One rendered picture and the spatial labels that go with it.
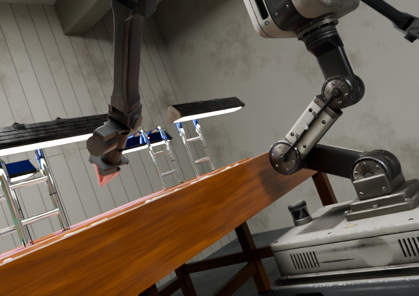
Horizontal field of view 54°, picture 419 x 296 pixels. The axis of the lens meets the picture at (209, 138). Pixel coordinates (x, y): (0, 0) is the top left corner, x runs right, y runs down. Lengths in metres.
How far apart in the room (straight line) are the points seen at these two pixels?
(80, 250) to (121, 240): 0.12
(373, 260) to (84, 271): 0.79
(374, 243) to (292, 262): 0.29
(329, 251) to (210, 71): 3.07
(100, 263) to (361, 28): 2.82
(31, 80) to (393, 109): 2.79
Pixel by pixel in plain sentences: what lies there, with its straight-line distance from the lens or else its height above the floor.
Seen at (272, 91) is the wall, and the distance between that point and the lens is 3.78.
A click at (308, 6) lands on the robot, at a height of 1.13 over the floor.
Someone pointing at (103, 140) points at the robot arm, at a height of 0.95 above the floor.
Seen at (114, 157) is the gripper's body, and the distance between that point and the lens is 1.18.
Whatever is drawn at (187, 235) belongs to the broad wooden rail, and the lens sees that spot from 1.18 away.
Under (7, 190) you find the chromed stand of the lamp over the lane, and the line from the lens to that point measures 1.45.
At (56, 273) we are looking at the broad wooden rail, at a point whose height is 0.71.
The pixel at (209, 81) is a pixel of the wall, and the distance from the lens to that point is 4.21.
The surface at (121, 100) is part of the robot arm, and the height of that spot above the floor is 1.03.
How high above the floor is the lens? 0.80
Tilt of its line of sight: 3 degrees up
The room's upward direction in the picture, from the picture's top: 21 degrees counter-clockwise
